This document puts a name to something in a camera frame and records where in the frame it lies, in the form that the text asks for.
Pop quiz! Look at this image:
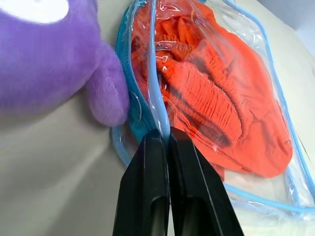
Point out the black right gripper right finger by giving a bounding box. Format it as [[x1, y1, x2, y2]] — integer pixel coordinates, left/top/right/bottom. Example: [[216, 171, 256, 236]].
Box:
[[166, 126, 245, 236]]

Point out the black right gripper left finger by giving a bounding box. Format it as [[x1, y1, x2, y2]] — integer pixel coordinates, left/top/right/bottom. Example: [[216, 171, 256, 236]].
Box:
[[112, 129, 170, 236]]

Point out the clear plastic pouch blue trim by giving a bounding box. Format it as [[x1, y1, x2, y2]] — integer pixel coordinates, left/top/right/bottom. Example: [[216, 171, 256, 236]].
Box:
[[110, 0, 315, 220]]

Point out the orange cloth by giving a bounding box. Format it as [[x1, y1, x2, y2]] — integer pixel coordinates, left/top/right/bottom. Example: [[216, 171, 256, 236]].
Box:
[[124, 0, 293, 182]]

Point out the purple plush toy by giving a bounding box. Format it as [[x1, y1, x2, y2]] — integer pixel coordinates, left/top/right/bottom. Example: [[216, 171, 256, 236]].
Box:
[[0, 0, 130, 127]]

